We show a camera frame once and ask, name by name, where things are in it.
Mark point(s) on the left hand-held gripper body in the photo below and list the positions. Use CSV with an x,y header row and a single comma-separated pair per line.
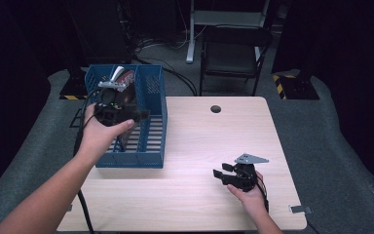
x,y
110,113

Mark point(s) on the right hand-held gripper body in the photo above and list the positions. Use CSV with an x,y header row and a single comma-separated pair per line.
x,y
245,178

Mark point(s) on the blue plastic file rack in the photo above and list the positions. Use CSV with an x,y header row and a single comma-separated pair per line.
x,y
151,130

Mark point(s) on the red cover magazine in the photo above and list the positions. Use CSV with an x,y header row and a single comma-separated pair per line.
x,y
128,78

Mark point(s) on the person's right hand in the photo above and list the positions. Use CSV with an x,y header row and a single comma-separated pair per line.
x,y
251,201

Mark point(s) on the person's left hand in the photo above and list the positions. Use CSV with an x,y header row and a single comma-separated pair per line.
x,y
99,138

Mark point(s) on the black striped stand base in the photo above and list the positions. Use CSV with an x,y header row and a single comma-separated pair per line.
x,y
74,87
300,89

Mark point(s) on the black cabinet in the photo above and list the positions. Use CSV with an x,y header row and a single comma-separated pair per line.
x,y
100,32

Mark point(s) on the white metal stand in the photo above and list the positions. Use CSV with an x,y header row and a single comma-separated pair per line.
x,y
191,39

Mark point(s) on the black folding chair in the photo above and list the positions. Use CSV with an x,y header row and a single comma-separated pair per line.
x,y
232,58

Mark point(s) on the grey metal table bracket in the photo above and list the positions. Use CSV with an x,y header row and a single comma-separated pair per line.
x,y
300,209
69,208

